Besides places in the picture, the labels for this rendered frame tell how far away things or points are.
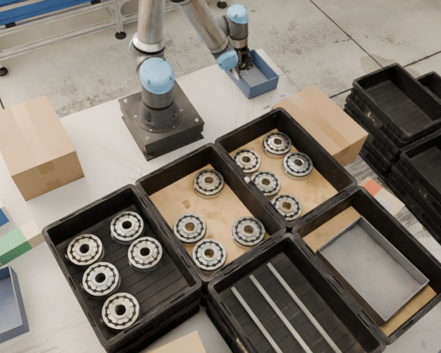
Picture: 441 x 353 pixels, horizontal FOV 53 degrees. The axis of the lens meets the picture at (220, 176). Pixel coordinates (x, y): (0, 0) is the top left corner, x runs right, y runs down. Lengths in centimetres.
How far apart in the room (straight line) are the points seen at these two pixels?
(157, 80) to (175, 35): 184
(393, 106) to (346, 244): 111
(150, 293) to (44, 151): 62
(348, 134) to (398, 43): 205
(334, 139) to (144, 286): 84
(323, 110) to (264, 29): 181
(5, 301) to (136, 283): 43
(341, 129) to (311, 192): 29
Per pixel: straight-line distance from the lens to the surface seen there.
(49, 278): 157
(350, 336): 138
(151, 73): 157
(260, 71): 207
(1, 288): 160
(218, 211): 146
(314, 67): 325
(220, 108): 191
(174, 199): 148
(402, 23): 389
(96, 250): 139
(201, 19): 145
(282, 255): 142
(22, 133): 170
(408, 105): 247
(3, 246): 159
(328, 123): 172
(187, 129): 170
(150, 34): 160
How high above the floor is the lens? 209
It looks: 56 degrees down
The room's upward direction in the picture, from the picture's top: 6 degrees clockwise
